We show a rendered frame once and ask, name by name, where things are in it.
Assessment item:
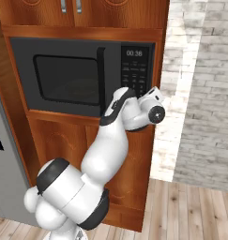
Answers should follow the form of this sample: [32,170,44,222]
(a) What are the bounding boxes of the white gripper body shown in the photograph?
[144,86,166,103]

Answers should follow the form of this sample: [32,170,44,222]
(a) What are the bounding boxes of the black microwave oven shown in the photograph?
[9,37,157,119]

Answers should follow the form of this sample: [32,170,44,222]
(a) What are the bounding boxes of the wooden lower cupboard door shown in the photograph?
[85,124,156,211]
[28,115,90,189]

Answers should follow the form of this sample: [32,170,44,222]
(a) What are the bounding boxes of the wooden cupboard door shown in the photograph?
[73,0,170,28]
[0,0,75,28]
[28,115,90,189]
[85,124,156,211]

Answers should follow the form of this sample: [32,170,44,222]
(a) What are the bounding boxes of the wooden upper cupboard door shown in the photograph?
[73,0,170,28]
[0,0,75,28]

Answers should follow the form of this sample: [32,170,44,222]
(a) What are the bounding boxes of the black microwave door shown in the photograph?
[9,37,122,119]

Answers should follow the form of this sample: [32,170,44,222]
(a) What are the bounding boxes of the wooden bottom drawer front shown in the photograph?
[100,202,146,233]

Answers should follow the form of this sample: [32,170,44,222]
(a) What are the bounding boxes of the grey fridge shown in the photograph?
[0,79,42,228]

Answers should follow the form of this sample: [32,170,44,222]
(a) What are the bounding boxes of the black microwave door handle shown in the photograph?
[97,47,107,117]

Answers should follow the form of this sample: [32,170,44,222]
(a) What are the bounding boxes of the wooden tall cabinet frame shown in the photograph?
[0,0,172,234]

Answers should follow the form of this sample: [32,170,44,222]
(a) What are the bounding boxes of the silver cupboard handle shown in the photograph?
[75,0,83,14]
[60,0,68,14]

